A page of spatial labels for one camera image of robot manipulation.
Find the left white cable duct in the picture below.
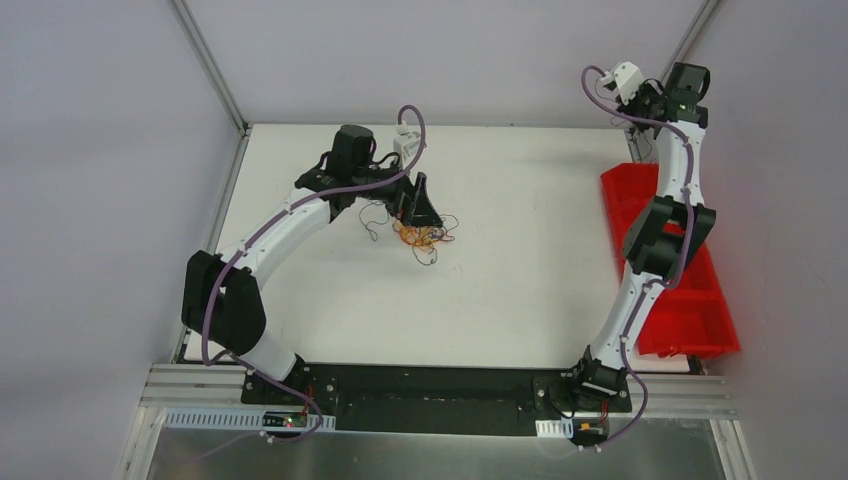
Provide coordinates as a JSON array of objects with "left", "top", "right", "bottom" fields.
[{"left": 163, "top": 408, "right": 336, "bottom": 433}]

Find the aluminium frame rail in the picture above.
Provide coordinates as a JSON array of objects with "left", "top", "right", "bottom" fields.
[{"left": 140, "top": 364, "right": 738, "bottom": 420}]

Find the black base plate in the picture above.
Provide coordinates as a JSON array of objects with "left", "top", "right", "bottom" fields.
[{"left": 241, "top": 362, "right": 633, "bottom": 438}]

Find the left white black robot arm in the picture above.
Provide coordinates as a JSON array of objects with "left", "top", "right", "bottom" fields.
[{"left": 181, "top": 124, "right": 443, "bottom": 405}]

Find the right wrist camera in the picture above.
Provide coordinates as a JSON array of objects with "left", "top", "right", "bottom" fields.
[{"left": 600, "top": 61, "right": 646, "bottom": 105}]

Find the orange multicolour wire bundle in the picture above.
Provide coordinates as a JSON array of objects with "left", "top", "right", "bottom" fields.
[{"left": 392, "top": 213, "right": 460, "bottom": 268}]

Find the right white cable duct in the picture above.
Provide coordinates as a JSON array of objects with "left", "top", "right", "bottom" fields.
[{"left": 535, "top": 418, "right": 574, "bottom": 439}]

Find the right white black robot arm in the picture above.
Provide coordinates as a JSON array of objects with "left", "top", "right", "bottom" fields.
[{"left": 560, "top": 61, "right": 716, "bottom": 411}]

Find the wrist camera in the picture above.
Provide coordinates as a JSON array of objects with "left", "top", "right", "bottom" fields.
[
  {"left": 600, "top": 61, "right": 646, "bottom": 105},
  {"left": 392, "top": 126, "right": 421, "bottom": 164}
]

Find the red plastic bin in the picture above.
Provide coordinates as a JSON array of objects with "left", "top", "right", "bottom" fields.
[{"left": 600, "top": 163, "right": 740, "bottom": 359}]

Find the thin dark blue wire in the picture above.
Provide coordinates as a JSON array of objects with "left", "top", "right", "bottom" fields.
[{"left": 358, "top": 202, "right": 393, "bottom": 242}]

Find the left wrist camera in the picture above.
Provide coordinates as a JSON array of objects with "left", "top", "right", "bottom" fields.
[{"left": 392, "top": 126, "right": 421, "bottom": 164}]

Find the white cable duct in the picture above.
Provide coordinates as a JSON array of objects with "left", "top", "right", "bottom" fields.
[
  {"left": 535, "top": 418, "right": 574, "bottom": 439},
  {"left": 163, "top": 408, "right": 336, "bottom": 433}
]

